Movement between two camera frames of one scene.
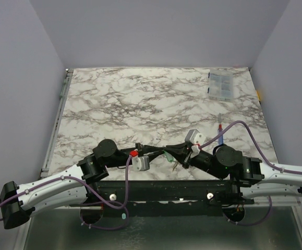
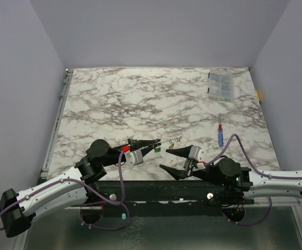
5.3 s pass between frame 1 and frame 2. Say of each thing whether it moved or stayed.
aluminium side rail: stayed
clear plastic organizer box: stayed
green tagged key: moved
